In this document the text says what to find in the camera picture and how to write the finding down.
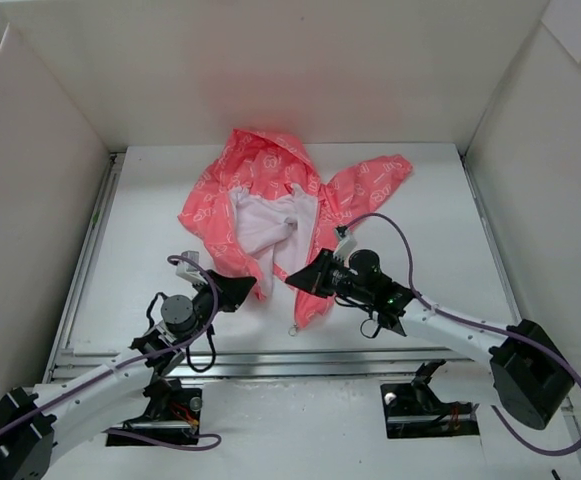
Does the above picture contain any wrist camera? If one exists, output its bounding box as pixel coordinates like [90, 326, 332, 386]
[173, 250, 204, 285]
[333, 225, 357, 262]

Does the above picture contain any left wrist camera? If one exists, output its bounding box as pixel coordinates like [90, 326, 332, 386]
[173, 250, 204, 285]

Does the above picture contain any aluminium front rail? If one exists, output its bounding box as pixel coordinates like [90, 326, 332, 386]
[49, 346, 531, 381]

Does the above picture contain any pink patterned jacket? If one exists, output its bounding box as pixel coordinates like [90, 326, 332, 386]
[178, 129, 413, 301]

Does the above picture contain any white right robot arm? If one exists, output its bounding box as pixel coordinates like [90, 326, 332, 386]
[285, 249, 574, 430]

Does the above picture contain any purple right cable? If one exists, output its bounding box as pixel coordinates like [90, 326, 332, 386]
[344, 212, 581, 458]

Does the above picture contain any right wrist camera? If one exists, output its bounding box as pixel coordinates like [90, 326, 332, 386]
[333, 225, 357, 262]

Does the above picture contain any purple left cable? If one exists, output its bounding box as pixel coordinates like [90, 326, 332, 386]
[0, 254, 223, 456]

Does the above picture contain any purple cable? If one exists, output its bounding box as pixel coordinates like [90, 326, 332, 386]
[344, 212, 581, 458]
[0, 254, 223, 456]

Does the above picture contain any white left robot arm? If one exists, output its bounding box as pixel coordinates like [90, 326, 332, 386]
[0, 270, 256, 479]

